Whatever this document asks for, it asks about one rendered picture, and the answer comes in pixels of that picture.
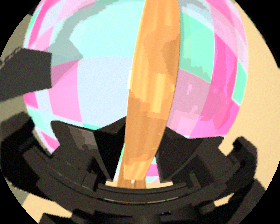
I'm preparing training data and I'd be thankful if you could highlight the orange wooden post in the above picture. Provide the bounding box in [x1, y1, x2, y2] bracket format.
[116, 149, 147, 204]

